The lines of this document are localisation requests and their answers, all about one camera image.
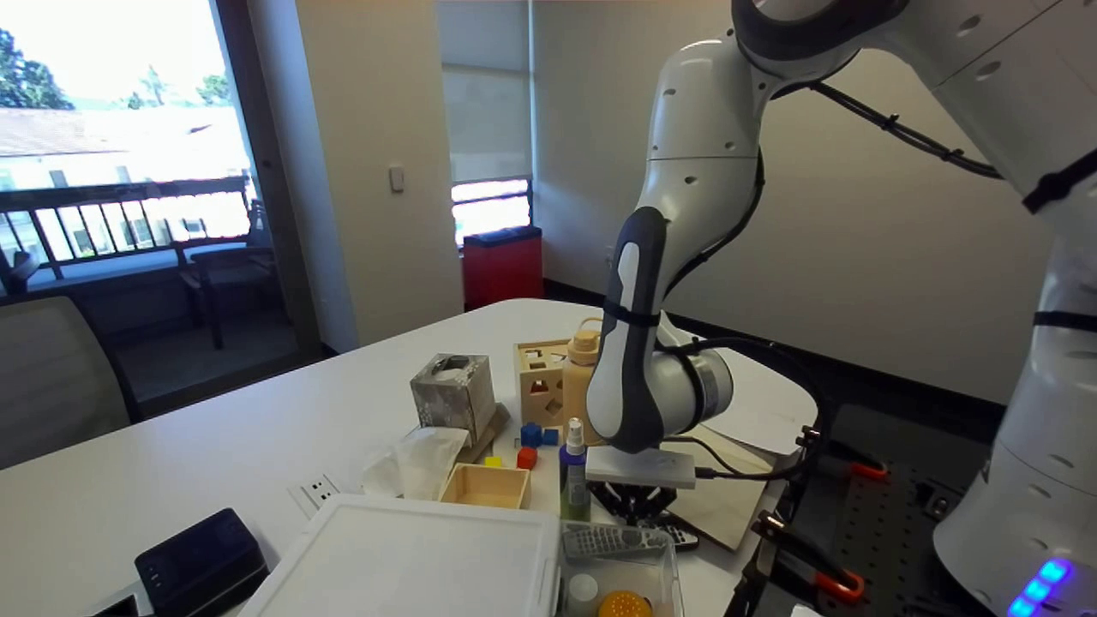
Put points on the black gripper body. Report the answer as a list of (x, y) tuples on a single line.
[(634, 497)]

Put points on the grey remote control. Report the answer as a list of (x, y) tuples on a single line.
[(606, 541)]

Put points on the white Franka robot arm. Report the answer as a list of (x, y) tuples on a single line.
[(1029, 458)]

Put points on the dark slim handheld object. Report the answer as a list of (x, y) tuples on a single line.
[(684, 537)]

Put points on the small blue-labelled spray bottle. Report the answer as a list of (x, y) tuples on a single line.
[(575, 482)]

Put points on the clear plastic storage bin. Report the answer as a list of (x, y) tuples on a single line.
[(664, 583)]

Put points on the white round object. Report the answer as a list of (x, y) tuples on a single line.
[(580, 591)]

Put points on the orange toy fruit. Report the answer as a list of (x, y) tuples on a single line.
[(625, 605)]

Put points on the small red toy ball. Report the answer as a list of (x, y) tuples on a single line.
[(527, 458)]

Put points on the blue toy block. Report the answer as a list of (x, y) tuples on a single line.
[(537, 431)]

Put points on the tan water bottle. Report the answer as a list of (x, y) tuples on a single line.
[(580, 382)]

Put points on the small wooden tray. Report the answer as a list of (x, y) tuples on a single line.
[(485, 485)]

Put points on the small yellow toy block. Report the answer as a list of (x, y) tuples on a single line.
[(496, 461)]

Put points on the wooden shape sorter cube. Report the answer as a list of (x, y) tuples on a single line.
[(538, 382)]

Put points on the clear plastic bag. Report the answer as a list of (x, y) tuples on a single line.
[(415, 463)]

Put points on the grey tissue box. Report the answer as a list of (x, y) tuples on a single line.
[(452, 393)]

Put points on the white bin lid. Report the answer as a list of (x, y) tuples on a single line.
[(398, 558)]

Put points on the red bin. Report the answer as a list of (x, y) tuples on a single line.
[(502, 267)]

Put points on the white table power outlet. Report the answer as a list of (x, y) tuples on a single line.
[(319, 491)]

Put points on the black tablet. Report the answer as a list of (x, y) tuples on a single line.
[(200, 563)]

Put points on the white window blind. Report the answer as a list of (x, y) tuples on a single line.
[(488, 91)]

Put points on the dark balcony chair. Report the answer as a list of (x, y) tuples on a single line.
[(229, 275)]

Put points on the grey office chair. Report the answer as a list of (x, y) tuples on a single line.
[(52, 382)]

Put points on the dark balcony railing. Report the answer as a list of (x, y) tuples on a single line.
[(115, 193)]

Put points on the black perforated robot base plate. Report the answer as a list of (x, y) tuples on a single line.
[(912, 502)]

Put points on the white wall light switch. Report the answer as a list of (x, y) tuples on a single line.
[(395, 179)]

